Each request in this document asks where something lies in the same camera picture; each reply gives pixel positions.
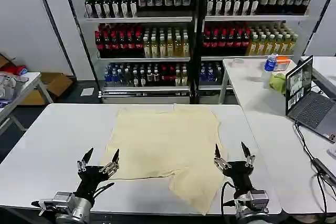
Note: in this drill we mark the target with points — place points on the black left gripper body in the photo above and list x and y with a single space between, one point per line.
89 179

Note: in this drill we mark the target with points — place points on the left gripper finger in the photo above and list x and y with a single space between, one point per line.
83 163
111 167

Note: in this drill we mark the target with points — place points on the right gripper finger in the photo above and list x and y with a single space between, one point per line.
249 159
221 163

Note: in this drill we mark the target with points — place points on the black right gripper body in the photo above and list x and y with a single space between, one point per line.
240 174

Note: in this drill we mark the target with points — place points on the pale yellow shirt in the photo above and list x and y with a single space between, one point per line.
162 142

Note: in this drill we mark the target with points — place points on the white paper sheet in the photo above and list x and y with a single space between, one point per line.
87 91

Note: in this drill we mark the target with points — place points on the black power adapter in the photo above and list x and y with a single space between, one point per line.
324 170

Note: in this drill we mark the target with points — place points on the grey open laptop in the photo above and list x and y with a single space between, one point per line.
312 111

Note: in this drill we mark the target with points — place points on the green crumpled cloth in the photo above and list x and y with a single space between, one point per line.
278 83

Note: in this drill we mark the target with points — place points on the white table with white legs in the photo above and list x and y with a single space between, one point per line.
249 77

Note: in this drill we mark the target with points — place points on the open brown cardboard box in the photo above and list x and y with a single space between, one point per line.
56 82

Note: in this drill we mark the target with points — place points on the clear water bottle blue label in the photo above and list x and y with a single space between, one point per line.
270 66

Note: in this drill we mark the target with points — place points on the white folding table grey legs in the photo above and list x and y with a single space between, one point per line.
29 82

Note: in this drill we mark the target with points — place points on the clear tape roll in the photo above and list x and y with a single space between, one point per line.
238 62

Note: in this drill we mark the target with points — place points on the orange and white box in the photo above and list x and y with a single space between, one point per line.
284 63

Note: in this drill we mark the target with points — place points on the clear plastic bags pile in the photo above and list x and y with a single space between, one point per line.
10 85

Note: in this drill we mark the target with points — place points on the red cloth item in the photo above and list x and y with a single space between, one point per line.
13 69

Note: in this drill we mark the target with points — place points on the brown cardboard box flap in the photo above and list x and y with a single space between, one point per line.
4 60

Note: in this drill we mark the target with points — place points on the wide shelf of bottles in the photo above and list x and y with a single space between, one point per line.
141 37

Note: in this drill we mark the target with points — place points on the narrow shelf of bottles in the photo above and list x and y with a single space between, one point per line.
252 24

